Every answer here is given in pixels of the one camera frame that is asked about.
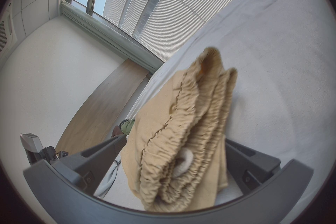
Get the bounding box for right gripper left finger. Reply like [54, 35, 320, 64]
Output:
[54, 134, 127, 195]

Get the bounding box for brown garment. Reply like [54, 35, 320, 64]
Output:
[111, 125, 124, 138]

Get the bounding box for grey-green curtain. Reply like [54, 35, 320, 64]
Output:
[60, 1, 164, 74]

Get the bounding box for bed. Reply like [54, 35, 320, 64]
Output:
[54, 0, 336, 211]

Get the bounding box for green garment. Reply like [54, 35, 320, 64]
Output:
[119, 118, 135, 135]

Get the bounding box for tan shorts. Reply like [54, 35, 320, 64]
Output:
[120, 47, 238, 212]

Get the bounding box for white ceiling air vent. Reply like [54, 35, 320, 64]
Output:
[0, 2, 17, 57]

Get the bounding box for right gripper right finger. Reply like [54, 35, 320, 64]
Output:
[225, 138, 282, 195]

